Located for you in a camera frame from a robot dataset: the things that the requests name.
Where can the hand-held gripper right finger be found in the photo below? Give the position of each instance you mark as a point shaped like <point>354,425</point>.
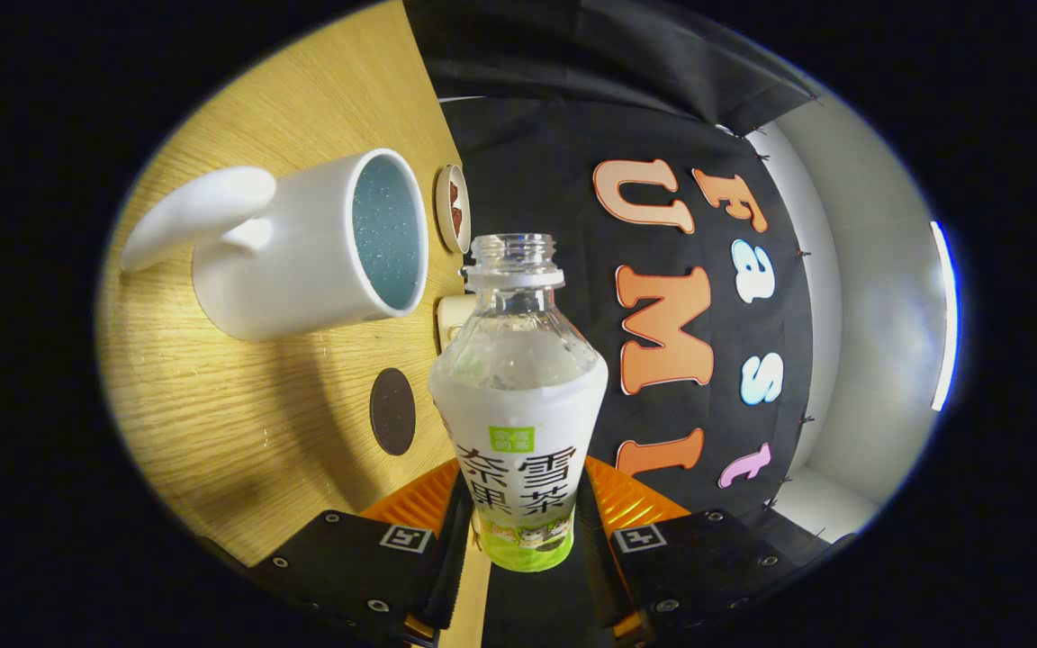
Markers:
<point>595,558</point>

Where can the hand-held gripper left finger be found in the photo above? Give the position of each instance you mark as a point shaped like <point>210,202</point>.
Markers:
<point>451,558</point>

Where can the dark brown round coaster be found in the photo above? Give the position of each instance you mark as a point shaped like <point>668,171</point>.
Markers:
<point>392,412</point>

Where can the clear juice bottle white label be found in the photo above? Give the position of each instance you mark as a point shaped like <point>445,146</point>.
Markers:
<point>518,405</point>

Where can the white ceramic cup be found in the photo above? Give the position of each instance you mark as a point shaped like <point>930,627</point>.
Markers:
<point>293,261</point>

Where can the white toaster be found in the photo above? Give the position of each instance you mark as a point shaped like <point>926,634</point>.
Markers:
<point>454,319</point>

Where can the wooden table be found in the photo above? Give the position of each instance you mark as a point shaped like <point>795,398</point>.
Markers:
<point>239,432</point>

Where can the brown meat piece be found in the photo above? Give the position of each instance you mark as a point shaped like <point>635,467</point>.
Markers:
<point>454,192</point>
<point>456,222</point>

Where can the white round plate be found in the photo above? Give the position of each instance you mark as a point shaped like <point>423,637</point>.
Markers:
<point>443,211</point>

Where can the large ceiling light panel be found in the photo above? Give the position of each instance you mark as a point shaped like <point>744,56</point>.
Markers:
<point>946,315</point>

